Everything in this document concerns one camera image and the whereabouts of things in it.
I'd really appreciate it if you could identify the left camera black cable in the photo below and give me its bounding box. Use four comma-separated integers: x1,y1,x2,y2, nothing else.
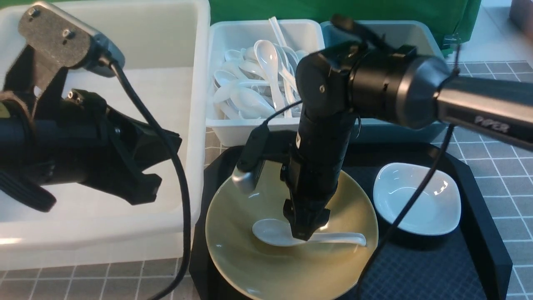
98,56,192,300

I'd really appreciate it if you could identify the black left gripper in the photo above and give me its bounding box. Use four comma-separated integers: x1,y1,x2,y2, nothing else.
4,44,183,205

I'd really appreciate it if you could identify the black serving tray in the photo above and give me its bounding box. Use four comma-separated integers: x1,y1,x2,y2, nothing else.
189,146,513,300

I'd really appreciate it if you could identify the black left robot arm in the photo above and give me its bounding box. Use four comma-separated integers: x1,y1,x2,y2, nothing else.
1,45,189,213

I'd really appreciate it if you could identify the green cloth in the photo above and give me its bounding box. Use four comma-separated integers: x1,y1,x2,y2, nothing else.
209,0,481,55

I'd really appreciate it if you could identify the camera black cable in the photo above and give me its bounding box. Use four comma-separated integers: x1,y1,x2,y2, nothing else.
250,42,463,300
98,56,192,300

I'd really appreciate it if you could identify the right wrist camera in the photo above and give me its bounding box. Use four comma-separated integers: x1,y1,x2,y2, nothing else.
232,123,292,195

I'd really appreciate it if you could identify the white soup spoon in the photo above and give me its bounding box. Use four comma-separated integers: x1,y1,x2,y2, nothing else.
252,219,367,247

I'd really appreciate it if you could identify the right camera black cable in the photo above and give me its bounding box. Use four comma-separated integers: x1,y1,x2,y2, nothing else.
250,42,463,300

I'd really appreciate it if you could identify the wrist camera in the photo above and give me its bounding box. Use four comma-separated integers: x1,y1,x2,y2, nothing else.
232,123,292,195
18,1,126,78

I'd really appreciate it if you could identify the pile of white spoons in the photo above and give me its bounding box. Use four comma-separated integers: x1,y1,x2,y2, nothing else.
210,17,324,120

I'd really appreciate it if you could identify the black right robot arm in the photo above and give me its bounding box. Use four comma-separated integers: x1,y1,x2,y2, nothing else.
283,14,533,241

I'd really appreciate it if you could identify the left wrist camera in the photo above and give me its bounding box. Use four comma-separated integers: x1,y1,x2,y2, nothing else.
18,1,126,78

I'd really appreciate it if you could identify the white spoon bin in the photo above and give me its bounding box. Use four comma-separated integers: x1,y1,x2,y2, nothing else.
205,19,325,147

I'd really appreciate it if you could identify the small white sauce dish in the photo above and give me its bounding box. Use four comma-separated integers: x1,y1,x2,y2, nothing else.
373,162,461,237

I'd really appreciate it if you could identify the grey-blue chopstick bin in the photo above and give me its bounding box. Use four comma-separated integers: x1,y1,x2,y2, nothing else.
320,20,456,144

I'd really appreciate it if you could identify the large white plastic tub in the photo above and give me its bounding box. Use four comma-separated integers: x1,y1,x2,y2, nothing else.
0,0,211,271

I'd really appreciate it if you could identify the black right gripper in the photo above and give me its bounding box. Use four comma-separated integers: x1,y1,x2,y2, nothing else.
280,161,340,241

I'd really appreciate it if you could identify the yellow noodle bowl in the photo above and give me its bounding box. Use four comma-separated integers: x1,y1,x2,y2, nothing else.
205,162,379,300

